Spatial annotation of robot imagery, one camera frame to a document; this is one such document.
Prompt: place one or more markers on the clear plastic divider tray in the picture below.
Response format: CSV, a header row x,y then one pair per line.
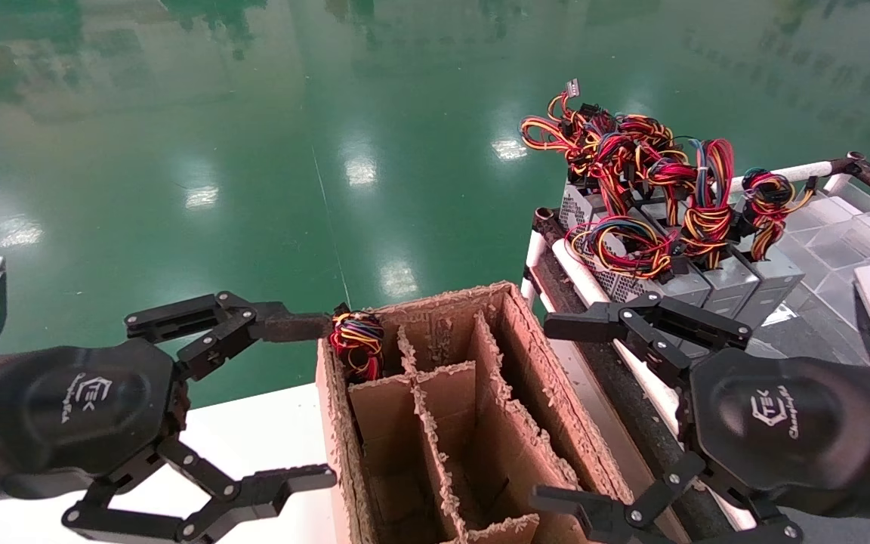
x,y
835,242

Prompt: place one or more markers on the brown divided cardboard box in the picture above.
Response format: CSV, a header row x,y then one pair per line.
x,y
526,355

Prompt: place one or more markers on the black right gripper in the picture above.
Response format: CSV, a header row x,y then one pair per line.
x,y
782,423

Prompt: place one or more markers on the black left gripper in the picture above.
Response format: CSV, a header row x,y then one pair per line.
x,y
80,408

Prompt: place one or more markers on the white pipe rack frame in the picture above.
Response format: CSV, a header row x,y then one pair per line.
x,y
582,276

